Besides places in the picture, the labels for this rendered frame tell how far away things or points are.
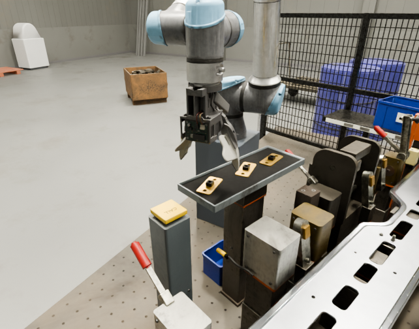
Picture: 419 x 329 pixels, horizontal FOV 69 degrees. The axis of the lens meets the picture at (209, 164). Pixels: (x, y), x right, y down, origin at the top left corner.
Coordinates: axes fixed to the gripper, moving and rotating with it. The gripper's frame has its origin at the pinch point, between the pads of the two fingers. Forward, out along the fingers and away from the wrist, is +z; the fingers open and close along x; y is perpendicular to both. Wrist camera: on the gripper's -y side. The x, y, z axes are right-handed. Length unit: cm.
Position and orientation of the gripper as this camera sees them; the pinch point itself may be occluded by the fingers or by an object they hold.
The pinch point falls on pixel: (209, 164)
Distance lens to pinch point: 74.8
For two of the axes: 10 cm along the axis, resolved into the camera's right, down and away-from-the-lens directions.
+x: 9.1, 1.9, -3.8
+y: -4.2, 4.0, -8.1
